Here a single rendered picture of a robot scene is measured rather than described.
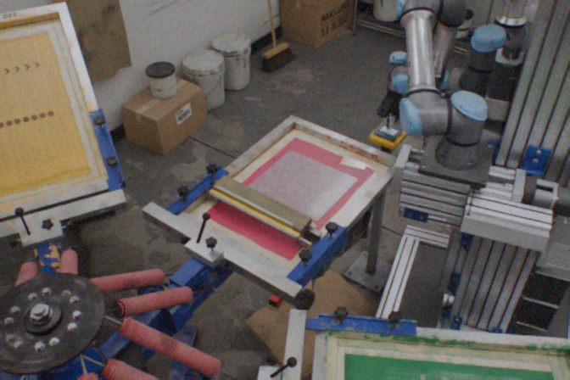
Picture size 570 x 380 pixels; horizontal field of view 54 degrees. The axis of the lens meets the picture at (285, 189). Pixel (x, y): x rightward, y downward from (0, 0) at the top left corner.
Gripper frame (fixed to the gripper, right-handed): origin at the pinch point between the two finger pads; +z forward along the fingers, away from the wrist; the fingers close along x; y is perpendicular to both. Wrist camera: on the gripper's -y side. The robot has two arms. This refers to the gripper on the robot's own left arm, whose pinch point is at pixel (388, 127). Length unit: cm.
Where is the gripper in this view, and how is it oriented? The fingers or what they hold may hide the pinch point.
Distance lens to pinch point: 258.0
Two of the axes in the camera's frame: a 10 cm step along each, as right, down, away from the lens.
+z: 0.1, 7.4, 6.7
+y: 5.8, -5.5, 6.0
